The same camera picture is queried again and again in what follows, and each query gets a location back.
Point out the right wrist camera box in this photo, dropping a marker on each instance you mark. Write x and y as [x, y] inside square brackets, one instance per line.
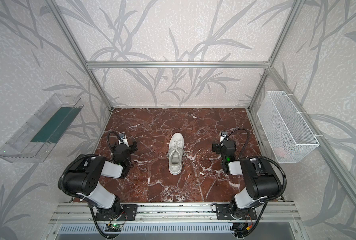
[223, 135]

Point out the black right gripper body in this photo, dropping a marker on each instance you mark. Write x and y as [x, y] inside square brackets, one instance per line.
[215, 147]

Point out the clear plastic wall tray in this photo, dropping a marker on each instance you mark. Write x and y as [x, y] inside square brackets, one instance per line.
[36, 139]

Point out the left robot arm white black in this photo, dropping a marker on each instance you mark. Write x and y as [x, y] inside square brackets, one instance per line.
[81, 177]

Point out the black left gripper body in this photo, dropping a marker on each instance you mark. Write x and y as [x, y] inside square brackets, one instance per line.
[133, 145]

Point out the aluminium frame rail base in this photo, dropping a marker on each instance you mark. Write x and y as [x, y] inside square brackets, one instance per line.
[169, 212]

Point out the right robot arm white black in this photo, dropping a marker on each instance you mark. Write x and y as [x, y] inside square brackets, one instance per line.
[264, 179]

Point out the aluminium frame crossbar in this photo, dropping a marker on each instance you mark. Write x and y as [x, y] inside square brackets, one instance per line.
[210, 65]

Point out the white sneaker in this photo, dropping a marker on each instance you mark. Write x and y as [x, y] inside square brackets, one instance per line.
[175, 164]

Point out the pink object in basket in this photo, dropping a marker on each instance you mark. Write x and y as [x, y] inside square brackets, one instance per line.
[281, 152]

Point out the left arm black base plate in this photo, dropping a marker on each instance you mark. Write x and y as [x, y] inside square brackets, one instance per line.
[125, 212]

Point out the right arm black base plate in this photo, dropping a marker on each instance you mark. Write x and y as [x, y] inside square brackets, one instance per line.
[231, 212]

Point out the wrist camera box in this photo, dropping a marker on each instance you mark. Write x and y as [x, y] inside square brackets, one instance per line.
[123, 139]
[223, 135]

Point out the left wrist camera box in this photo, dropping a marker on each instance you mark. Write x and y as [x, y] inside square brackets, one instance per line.
[123, 139]

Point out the white shoelace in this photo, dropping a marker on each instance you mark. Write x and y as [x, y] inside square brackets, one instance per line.
[184, 153]

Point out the green circuit board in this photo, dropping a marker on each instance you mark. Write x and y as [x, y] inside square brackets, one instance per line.
[110, 228]

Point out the white wire mesh basket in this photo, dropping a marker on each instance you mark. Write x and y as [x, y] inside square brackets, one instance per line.
[285, 127]

